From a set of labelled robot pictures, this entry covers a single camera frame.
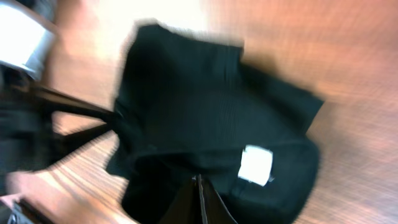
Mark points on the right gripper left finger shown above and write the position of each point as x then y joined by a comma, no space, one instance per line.
185,208

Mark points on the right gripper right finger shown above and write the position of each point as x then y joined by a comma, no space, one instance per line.
212,208

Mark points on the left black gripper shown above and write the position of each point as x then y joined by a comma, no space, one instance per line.
26,130

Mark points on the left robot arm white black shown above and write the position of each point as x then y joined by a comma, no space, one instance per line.
26,38

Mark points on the black t-shirt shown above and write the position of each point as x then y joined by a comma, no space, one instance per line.
192,108

